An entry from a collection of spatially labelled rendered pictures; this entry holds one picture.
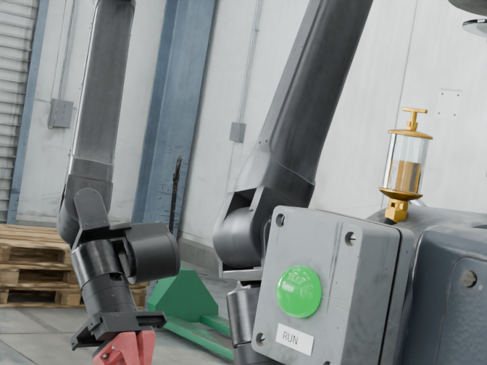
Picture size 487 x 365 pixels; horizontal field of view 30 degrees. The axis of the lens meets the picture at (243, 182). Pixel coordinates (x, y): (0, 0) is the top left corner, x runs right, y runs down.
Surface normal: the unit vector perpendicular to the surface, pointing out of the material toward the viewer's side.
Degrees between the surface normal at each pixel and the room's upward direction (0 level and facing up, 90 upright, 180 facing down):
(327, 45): 75
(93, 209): 55
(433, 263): 90
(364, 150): 90
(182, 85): 90
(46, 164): 90
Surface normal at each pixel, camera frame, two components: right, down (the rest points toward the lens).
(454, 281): -0.76, -0.09
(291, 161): 0.56, -0.32
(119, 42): 0.37, -0.47
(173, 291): 0.65, -0.11
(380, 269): 0.63, 0.14
